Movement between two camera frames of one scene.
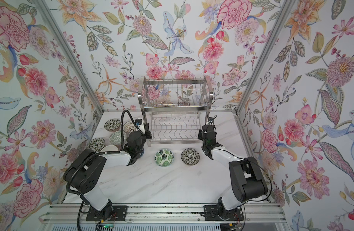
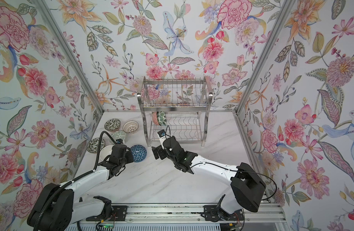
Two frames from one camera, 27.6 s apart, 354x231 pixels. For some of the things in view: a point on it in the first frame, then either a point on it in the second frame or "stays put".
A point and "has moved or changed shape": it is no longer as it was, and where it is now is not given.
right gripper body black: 200,137 → 175,163
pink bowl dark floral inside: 190,156 has moved or changed shape
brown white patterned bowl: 129,126 stays put
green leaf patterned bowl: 164,158 has moved or changed shape
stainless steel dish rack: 175,108 stays put
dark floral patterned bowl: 112,125 stays put
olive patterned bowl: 96,144 stays put
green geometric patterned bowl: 115,137 stays put
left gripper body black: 143,140 → 128,158
